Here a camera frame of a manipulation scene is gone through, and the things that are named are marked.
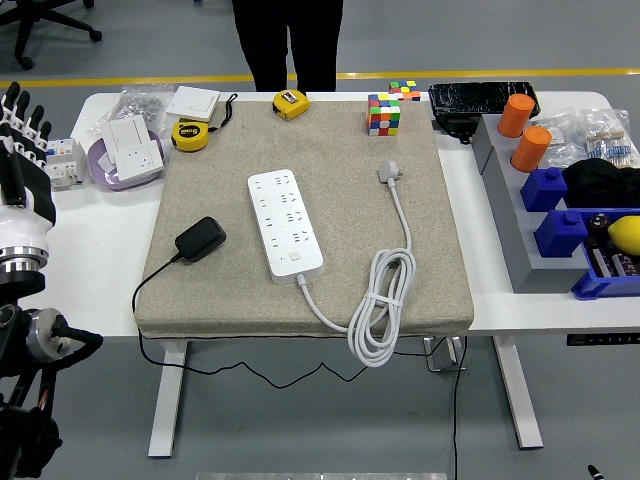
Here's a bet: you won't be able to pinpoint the small blue block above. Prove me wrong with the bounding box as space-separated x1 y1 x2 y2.
520 167 570 213

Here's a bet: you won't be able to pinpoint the black power brick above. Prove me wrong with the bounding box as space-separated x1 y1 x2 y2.
433 115 479 146

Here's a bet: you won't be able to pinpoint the white switch panel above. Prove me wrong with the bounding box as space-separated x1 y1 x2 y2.
102 114 154 164

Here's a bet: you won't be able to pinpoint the white wall socket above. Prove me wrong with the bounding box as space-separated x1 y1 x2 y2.
113 139 166 182

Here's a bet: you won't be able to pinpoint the large yellow tape measure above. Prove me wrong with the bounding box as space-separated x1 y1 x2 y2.
171 93 239 153

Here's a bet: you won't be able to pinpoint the orange cylinder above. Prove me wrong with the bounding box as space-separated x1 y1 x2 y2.
510 125 553 174
497 93 536 139

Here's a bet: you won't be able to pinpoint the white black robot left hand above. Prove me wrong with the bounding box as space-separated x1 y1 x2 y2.
0 81 57 251

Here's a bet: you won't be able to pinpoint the grey stepped block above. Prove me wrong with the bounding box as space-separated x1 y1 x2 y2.
472 113 591 295

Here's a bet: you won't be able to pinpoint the black plug adapter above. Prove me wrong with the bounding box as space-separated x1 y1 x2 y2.
174 216 228 266

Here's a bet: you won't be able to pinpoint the large blue block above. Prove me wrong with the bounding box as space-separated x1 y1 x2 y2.
533 208 590 259

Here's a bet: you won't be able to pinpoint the white flat switch box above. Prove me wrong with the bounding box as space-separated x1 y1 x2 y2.
164 85 221 123

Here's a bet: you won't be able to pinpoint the white table leg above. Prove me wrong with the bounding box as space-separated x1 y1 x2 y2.
492 335 545 450
147 339 190 459

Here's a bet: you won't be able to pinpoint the metal bracket under table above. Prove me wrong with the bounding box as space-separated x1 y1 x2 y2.
423 337 467 374

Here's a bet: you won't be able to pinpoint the black hanging floor cable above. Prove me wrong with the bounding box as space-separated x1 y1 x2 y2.
451 337 469 480

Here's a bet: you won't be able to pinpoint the dark striped cylinders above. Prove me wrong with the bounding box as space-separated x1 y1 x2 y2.
589 238 640 279

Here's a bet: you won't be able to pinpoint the clear plastic parts bag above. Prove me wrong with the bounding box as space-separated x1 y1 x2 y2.
532 112 589 169

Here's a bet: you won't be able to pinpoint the black glossy wrapped tray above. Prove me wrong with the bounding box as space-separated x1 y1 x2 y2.
428 81 543 121

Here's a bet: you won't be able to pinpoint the clear bag of resistors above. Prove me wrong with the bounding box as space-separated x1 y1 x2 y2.
579 107 636 169

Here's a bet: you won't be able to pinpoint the black table control panel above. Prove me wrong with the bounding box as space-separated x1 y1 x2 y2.
566 333 640 347

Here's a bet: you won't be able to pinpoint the white three-pin plug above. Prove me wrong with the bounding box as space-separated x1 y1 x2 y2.
377 158 402 187

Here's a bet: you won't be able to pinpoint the white power strip cord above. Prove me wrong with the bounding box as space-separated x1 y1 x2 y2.
296 183 418 369

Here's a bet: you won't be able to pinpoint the white power strip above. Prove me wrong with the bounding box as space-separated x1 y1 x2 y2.
247 169 325 287

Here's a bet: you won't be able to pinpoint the small yellow tape measure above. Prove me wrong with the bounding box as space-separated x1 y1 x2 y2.
272 89 311 123

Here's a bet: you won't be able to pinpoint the small colourful puzzle cube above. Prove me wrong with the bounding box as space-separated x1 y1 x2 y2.
388 79 422 103

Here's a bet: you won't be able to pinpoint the clear bag of screws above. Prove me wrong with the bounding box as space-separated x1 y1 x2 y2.
87 84 176 136

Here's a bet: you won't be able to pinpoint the large colourful puzzle cube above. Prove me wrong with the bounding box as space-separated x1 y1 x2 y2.
366 92 403 137

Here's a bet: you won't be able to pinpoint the person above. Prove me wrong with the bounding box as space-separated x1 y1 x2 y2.
230 0 345 94

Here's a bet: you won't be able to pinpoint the black office chair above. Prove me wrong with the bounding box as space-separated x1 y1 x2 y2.
0 0 104 71

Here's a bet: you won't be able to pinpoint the grey-brown fabric mat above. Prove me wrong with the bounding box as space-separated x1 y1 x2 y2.
135 99 476 340

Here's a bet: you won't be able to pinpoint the blue plastic bin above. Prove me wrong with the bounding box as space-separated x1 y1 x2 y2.
571 206 640 301

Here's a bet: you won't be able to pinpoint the white circuit breaker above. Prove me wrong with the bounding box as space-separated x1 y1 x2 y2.
44 137 89 191

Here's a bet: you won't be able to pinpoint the thin black adapter cord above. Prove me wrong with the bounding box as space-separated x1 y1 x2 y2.
131 254 431 389

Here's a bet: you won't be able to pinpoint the black cloth bundle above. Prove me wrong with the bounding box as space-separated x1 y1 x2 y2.
562 158 640 210

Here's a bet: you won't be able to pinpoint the yellow lemon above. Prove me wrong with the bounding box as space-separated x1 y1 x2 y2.
607 215 640 256

